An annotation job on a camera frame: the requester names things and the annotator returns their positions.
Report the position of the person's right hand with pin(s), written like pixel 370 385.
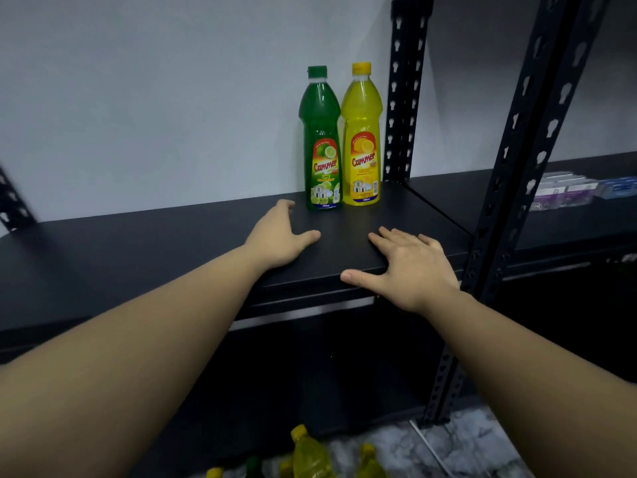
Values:
pixel 418 273

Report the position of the person's left hand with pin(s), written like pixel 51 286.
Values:
pixel 276 241

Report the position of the black metal shelving rack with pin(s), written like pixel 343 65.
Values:
pixel 149 253
pixel 463 199

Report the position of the yellow dish soap bottle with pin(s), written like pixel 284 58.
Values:
pixel 362 104

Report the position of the person's left forearm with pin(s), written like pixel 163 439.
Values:
pixel 124 368

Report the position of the group of bottles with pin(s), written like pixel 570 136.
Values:
pixel 308 458

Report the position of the person's right forearm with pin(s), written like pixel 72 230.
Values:
pixel 537 393

